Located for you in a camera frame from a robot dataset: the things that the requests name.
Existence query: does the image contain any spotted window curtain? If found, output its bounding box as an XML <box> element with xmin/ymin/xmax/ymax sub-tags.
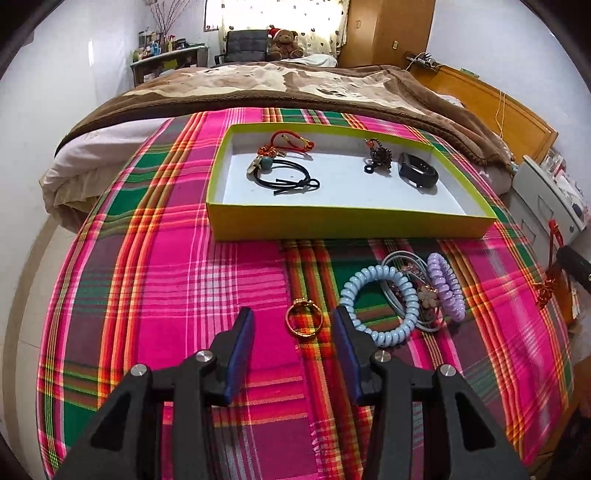
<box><xmin>204</xmin><ymin>0</ymin><xmax>349</xmax><ymax>57</ymax></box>

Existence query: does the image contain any white pillow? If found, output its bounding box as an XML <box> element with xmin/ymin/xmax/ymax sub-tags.
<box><xmin>287</xmin><ymin>53</ymin><xmax>338</xmax><ymax>68</ymax></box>

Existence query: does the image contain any dark red bead bracelet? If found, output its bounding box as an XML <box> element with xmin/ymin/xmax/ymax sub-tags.
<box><xmin>362</xmin><ymin>138</ymin><xmax>395</xmax><ymax>175</ymax></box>

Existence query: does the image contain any cluttered wooden desk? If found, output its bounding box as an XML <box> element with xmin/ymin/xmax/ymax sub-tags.
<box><xmin>130</xmin><ymin>45</ymin><xmax>208</xmax><ymax>87</ymax></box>

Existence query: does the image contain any gold ring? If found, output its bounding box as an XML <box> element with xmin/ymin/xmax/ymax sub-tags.
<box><xmin>284</xmin><ymin>298</ymin><xmax>325</xmax><ymax>339</ymax></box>

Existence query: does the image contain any dark grey chair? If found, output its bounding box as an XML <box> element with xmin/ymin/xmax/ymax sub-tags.
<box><xmin>214</xmin><ymin>30</ymin><xmax>269</xmax><ymax>65</ymax></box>

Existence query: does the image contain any black fitness band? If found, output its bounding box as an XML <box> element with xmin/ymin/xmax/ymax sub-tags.
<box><xmin>398</xmin><ymin>152</ymin><xmax>439</xmax><ymax>189</ymax></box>

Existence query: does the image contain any pink plaid cloth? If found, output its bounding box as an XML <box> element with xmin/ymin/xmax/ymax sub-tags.
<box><xmin>36</xmin><ymin>108</ymin><xmax>574</xmax><ymax>479</ymax></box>

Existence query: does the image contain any wooden wardrobe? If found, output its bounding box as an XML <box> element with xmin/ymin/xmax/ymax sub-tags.
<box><xmin>338</xmin><ymin>0</ymin><xmax>436</xmax><ymax>68</ymax></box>

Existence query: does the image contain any brown teddy bear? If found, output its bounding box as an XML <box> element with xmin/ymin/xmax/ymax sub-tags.
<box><xmin>267</xmin><ymin>27</ymin><xmax>304</xmax><ymax>61</ymax></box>

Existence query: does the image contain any blue spiral hair tie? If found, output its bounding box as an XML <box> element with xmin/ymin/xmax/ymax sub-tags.
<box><xmin>338</xmin><ymin>264</ymin><xmax>421</xmax><ymax>349</ymax></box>

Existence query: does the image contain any green rimmed white tray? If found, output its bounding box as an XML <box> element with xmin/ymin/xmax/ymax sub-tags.
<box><xmin>206</xmin><ymin>123</ymin><xmax>497</xmax><ymax>241</ymax></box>

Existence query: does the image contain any red cord knot bracelet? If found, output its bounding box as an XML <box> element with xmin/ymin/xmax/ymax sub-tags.
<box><xmin>534</xmin><ymin>219</ymin><xmax>567</xmax><ymax>310</ymax></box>

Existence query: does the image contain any purple spiral hair tie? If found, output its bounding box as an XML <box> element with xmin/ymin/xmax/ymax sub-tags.
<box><xmin>426</xmin><ymin>252</ymin><xmax>468</xmax><ymax>323</ymax></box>

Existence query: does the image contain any purple branch vase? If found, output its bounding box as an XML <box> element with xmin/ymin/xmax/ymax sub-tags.
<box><xmin>144</xmin><ymin>0</ymin><xmax>192</xmax><ymax>49</ymax></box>

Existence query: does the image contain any brown plush blanket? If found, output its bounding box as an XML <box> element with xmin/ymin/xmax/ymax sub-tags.
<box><xmin>61</xmin><ymin>61</ymin><xmax>512</xmax><ymax>168</ymax></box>

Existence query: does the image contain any wooden headboard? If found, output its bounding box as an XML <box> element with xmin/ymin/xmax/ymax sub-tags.
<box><xmin>410</xmin><ymin>64</ymin><xmax>559</xmax><ymax>164</ymax></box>

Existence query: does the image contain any black cord teal bead bracelet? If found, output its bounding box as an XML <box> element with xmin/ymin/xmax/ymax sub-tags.
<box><xmin>245</xmin><ymin>155</ymin><xmax>322</xmax><ymax>196</ymax></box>

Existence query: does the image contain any orange red braided bracelet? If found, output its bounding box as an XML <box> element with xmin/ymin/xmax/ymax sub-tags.
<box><xmin>256</xmin><ymin>129</ymin><xmax>317</xmax><ymax>159</ymax></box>

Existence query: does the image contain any white bedside drawer cabinet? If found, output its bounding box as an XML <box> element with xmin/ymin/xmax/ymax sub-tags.
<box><xmin>502</xmin><ymin>156</ymin><xmax>585</xmax><ymax>268</ymax></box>

